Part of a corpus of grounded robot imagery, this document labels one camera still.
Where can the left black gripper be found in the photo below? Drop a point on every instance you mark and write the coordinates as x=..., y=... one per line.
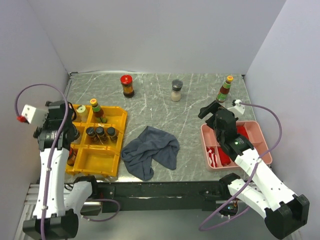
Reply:
x=45, y=126

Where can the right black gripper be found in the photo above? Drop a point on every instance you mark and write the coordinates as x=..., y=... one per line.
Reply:
x=212, y=108

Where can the red lid sauce jar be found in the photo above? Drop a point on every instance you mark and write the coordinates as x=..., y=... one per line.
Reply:
x=127, y=85
x=71, y=157

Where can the small black lid spice jar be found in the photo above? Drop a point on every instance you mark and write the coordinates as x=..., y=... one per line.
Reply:
x=90, y=131

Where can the green lid cream bottle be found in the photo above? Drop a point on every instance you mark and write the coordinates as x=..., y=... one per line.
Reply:
x=82, y=113

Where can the yellow cap green label bottle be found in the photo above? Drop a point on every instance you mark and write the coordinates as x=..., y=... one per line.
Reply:
x=98, y=111

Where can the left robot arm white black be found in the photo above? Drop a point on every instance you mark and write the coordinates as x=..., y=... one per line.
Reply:
x=55, y=216

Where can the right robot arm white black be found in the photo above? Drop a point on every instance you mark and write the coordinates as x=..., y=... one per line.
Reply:
x=283, y=211

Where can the yellow cap chili sauce bottle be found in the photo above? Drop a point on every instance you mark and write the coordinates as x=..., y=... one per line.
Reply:
x=225, y=89

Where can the yellow compartment organizer tray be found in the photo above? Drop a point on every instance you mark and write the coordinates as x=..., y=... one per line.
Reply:
x=99, y=158

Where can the salt grinder black top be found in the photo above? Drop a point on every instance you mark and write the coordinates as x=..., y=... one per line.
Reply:
x=176, y=85

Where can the red white striped packet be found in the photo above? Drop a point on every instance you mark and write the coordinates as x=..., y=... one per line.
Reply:
x=212, y=157

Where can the pink compartment tray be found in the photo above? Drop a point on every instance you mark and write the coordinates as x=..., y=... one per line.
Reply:
x=250, y=129

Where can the red packet in tray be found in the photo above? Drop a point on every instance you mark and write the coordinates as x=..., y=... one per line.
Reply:
x=224, y=158

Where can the dark blue cloth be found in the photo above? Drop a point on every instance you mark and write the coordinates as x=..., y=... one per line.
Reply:
x=151, y=144

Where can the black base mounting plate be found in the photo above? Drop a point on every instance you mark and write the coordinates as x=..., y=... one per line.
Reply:
x=177, y=195

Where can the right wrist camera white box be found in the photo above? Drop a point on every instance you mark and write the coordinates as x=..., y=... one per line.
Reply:
x=237, y=108

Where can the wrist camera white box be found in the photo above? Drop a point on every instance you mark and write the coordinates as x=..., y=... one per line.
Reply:
x=33, y=115
x=237, y=108

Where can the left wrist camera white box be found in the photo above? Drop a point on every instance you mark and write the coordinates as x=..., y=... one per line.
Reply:
x=33, y=115

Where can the aluminium frame rail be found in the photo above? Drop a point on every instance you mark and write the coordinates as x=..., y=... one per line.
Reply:
x=89, y=209

